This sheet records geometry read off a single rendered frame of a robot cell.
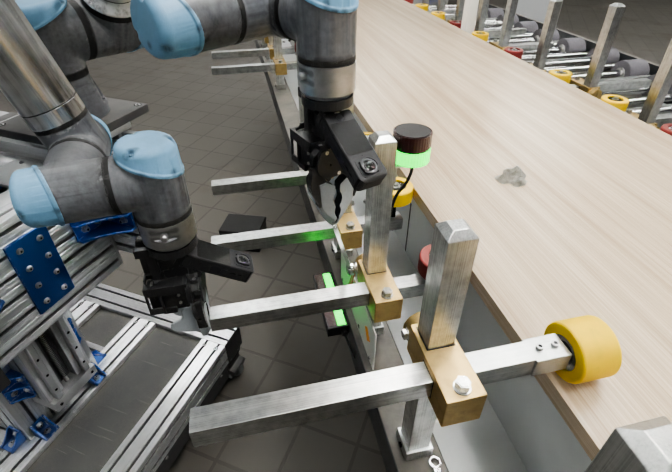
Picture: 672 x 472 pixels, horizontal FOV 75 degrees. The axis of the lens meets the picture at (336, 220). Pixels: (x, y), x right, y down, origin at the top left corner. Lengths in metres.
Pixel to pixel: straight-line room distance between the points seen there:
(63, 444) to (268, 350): 0.71
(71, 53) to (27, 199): 0.51
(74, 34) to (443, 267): 0.85
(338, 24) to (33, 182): 0.40
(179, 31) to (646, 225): 0.90
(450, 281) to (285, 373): 1.30
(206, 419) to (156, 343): 1.13
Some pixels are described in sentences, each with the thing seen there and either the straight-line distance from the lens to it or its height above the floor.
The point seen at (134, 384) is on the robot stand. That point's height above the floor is 0.21.
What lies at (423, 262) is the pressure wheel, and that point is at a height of 0.91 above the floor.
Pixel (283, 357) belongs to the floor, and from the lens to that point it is 1.78.
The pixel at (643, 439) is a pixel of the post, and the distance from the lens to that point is 0.32.
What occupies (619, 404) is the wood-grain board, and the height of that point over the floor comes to 0.90.
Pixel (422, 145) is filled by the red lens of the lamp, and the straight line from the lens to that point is 0.67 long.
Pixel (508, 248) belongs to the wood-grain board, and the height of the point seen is 0.90.
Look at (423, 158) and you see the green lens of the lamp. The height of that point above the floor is 1.10.
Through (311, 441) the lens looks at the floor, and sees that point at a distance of 1.60.
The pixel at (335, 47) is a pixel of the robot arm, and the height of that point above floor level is 1.28.
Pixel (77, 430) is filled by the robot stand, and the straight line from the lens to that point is 1.56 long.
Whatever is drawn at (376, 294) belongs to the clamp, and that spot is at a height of 0.87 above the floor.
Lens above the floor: 1.42
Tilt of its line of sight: 36 degrees down
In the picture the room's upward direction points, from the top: straight up
